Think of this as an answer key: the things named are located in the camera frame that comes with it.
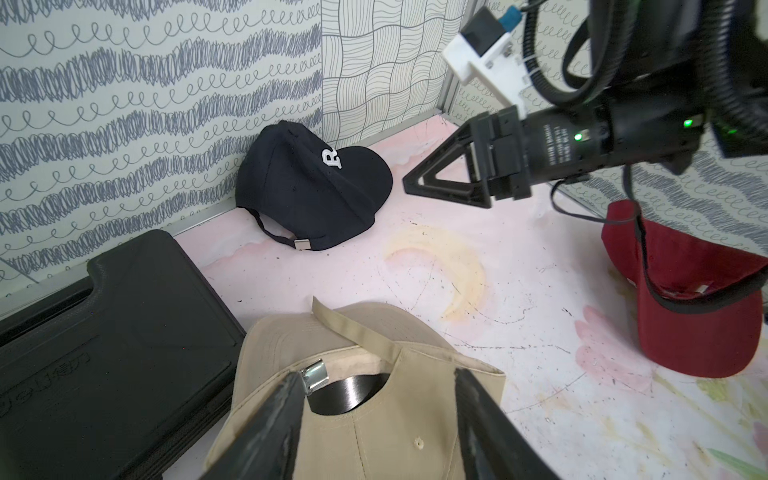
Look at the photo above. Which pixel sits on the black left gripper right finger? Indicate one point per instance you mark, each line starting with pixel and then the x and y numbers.
pixel 490 445

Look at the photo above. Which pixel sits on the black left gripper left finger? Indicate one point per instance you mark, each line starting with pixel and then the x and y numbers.
pixel 267 446

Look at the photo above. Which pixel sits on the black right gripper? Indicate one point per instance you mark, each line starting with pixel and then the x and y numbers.
pixel 509 154

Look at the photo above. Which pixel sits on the beige baseball cap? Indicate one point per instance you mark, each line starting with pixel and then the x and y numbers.
pixel 377 388

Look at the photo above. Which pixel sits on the dark red baseball cap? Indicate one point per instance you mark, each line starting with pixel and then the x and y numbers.
pixel 699 303

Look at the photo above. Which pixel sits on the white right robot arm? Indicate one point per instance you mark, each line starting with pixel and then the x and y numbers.
pixel 641 83

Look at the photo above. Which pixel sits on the black plastic tool case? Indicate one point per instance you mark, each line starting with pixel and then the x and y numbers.
pixel 117 375

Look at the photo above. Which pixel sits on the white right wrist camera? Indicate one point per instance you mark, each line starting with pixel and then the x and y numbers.
pixel 484 50

